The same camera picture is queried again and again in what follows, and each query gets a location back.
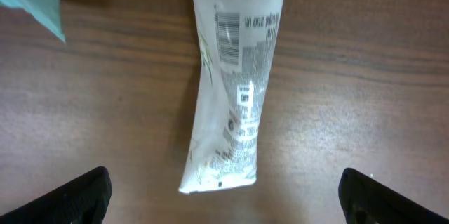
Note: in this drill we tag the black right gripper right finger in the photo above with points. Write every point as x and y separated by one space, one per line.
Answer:
364 200

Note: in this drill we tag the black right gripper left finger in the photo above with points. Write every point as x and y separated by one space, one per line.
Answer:
83 200

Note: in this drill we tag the white tube gold cap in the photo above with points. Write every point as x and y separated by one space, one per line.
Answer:
237 40

